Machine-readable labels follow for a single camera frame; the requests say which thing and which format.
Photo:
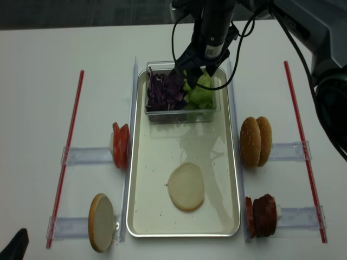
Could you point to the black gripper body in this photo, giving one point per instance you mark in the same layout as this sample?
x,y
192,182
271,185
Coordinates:
x,y
212,33

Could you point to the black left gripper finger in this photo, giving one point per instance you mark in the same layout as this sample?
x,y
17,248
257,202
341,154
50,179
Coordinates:
x,y
193,76

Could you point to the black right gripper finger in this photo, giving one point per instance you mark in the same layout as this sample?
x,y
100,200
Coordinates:
x,y
211,69

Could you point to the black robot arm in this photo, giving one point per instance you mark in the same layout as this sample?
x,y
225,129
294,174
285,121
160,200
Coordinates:
x,y
319,25

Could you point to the green lettuce pile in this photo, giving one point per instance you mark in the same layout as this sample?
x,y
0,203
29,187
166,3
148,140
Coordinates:
x,y
199,98

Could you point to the rear tomato slice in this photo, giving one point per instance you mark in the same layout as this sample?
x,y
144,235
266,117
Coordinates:
x,y
124,133

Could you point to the tomato slice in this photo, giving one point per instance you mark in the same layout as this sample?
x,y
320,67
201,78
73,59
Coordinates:
x,y
119,148
124,133

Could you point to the front tomato slice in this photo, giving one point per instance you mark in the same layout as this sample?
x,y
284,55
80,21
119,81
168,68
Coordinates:
x,y
119,148

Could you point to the dark meat patty stack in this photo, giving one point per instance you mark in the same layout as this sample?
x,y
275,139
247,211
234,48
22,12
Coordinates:
x,y
264,216

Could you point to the clear plastic salad box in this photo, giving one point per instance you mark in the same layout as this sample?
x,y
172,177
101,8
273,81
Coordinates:
x,y
176,116

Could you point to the shredded purple cabbage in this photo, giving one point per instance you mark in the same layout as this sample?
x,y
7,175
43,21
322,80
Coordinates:
x,y
165,92

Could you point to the front sesame bun top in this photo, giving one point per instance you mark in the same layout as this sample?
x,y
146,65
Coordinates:
x,y
250,142

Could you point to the sesame bun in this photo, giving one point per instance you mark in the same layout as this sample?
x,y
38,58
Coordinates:
x,y
266,139
250,142

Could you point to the white metal serving tray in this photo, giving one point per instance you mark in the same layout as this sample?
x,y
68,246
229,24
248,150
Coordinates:
x,y
157,150

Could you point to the rear sesame bun top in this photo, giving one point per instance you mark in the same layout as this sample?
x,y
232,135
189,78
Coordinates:
x,y
266,139

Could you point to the bun bottom on tray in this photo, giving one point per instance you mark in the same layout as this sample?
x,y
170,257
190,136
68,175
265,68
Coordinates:
x,y
186,187

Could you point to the upper right clear holder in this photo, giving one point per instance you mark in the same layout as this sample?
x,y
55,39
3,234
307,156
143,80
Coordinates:
x,y
295,151

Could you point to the clear holder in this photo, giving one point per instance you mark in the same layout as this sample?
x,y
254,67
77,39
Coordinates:
x,y
298,222
67,228
86,156
295,151

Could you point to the upper left clear holder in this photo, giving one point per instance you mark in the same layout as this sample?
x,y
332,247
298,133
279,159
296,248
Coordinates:
x,y
86,156

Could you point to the right red strip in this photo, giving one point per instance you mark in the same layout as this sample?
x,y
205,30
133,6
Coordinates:
x,y
320,217

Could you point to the red strip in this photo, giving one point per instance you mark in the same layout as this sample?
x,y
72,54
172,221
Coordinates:
x,y
68,143
320,217

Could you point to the white pusher block right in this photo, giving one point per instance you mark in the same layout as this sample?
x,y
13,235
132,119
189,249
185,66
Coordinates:
x,y
278,210

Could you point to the bacon slice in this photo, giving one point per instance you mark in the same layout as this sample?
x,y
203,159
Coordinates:
x,y
250,219

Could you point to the upright bun half left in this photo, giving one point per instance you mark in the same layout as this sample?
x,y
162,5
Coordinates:
x,y
101,223

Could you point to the lower right clear holder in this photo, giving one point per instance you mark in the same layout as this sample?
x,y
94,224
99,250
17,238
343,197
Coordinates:
x,y
298,222

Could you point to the lower left clear holder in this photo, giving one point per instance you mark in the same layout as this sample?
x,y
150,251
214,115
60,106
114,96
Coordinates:
x,y
67,228

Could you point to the left red strip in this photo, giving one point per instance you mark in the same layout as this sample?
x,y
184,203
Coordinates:
x,y
68,143

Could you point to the black object bottom left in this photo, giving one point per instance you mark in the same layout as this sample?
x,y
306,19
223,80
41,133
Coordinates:
x,y
17,247

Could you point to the left long clear rail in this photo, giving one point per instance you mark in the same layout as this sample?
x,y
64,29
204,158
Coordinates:
x,y
133,103

